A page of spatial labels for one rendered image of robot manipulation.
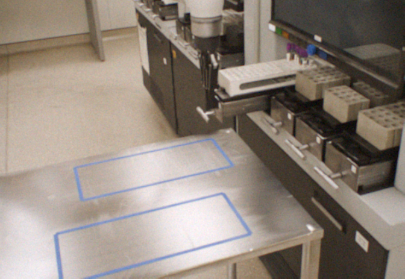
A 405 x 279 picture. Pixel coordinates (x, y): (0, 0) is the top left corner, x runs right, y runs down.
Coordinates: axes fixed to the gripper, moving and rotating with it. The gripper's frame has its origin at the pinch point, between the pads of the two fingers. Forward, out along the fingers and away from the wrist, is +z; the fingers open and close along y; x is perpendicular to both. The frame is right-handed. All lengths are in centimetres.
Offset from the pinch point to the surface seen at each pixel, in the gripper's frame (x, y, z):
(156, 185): 28, -43, -2
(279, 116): -16.8, -14.0, 3.5
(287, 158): -16.9, -19.7, 14.8
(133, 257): 37, -63, -2
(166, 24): -17, 112, 6
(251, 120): -16.9, 5.7, 13.9
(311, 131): -16.8, -31.8, -0.1
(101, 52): -2, 284, 72
